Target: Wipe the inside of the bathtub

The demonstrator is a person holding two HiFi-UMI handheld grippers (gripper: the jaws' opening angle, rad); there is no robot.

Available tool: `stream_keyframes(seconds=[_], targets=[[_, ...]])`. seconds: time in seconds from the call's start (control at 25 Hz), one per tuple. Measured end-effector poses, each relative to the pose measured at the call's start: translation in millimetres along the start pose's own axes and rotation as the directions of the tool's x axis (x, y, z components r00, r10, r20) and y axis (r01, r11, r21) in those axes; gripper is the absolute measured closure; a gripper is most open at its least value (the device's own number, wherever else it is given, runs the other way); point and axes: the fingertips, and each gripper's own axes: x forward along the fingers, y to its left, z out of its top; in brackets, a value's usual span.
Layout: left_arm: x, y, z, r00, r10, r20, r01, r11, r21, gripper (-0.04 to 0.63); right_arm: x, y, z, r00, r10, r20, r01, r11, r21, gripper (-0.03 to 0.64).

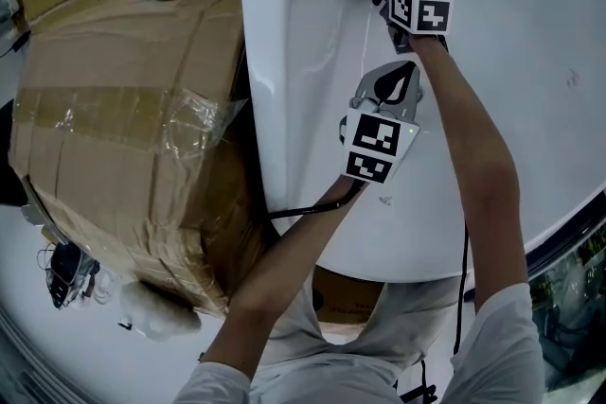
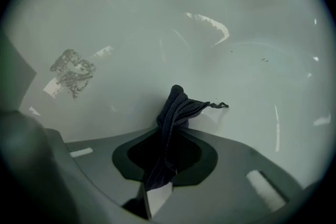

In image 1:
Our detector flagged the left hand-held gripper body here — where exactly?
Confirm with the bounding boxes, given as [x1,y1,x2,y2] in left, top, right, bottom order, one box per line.
[338,95,422,184]

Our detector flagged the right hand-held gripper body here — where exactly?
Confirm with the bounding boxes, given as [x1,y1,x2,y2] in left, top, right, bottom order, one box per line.
[377,0,455,57]

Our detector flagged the white bathtub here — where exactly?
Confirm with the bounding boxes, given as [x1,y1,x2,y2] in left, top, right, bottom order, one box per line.
[236,0,606,285]

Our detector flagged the person's left forearm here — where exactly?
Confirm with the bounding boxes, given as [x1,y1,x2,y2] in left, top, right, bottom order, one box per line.
[198,177,373,382]

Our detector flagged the person's right forearm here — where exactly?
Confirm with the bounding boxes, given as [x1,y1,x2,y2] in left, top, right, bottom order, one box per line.
[409,32,530,323]

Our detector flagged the small printed cardboard box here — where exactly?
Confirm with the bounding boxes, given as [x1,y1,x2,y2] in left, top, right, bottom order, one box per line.
[312,267,384,325]

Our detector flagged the person's beige trousers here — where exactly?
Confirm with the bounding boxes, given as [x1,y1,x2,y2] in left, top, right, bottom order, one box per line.
[264,269,470,365]

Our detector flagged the person's white t-shirt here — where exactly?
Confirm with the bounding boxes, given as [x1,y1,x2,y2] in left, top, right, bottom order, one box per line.
[172,281,548,404]

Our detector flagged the large cardboard box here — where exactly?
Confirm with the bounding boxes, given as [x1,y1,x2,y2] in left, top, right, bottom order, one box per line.
[7,0,280,318]

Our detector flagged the dark-framed window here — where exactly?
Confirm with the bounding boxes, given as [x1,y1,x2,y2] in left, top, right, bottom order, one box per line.
[525,188,606,394]

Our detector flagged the left hand-held gripper cable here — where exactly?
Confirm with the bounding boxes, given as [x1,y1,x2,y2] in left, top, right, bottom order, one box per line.
[267,178,368,220]

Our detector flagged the hand-held gripper cable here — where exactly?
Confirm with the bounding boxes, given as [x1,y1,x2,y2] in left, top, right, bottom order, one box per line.
[452,221,472,356]
[267,178,368,220]

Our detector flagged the right hand-held gripper cable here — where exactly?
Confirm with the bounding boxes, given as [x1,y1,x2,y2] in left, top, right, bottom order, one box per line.
[452,221,472,356]

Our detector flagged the black harness strap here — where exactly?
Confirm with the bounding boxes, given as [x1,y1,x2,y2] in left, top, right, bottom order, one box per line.
[399,359,439,404]

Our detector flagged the black headset rig with cables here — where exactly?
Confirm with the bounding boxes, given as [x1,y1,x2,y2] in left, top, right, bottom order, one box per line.
[36,240,103,311]

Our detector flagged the grey metal bracket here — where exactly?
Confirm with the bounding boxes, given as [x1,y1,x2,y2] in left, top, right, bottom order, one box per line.
[21,174,62,247]

